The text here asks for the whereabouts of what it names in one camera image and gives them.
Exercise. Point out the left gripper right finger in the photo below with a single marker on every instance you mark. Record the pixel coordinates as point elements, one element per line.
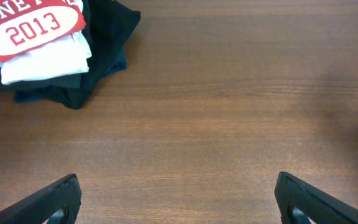
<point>300,202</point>

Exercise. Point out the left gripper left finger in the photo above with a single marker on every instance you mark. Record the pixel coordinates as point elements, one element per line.
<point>58,202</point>

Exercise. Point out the orange t-shirt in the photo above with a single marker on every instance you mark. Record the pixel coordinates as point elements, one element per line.
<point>28,24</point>

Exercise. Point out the white folded t-shirt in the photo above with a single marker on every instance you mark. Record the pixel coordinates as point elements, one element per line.
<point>63,57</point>

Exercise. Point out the black folded garment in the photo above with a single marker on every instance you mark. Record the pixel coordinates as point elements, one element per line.
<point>109,25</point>

